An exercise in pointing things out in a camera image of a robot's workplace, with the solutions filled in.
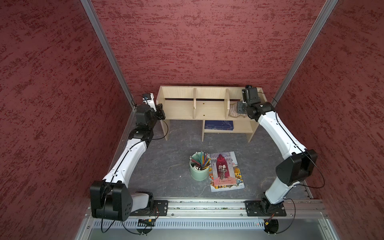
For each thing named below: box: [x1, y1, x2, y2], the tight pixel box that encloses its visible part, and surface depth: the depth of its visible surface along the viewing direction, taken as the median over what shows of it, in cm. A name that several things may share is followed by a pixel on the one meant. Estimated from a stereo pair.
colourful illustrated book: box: [209, 151, 245, 193], surface depth 87 cm
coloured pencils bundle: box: [189, 151, 212, 171], surface depth 79 cm
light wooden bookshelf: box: [156, 85, 268, 143], surface depth 85 cm
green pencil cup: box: [189, 151, 210, 181], surface depth 79 cm
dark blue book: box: [204, 120, 234, 131], surface depth 92 cm
